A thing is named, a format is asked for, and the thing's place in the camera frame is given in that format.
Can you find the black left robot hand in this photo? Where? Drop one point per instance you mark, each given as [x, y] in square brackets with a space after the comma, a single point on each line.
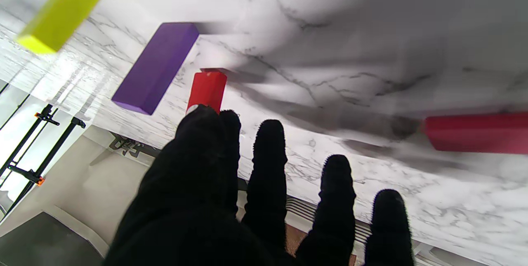
[198, 200]

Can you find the red domino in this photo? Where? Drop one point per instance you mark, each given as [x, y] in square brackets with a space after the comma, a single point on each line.
[207, 90]

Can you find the purple domino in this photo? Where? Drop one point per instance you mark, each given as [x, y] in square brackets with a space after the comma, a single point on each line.
[159, 66]

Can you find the yellow domino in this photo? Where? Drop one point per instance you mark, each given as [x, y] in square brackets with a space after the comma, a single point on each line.
[66, 8]

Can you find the pink domino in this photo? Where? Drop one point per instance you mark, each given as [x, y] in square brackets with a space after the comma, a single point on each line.
[478, 132]

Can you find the black tripod stand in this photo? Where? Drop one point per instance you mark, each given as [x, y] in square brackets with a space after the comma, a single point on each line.
[33, 154]

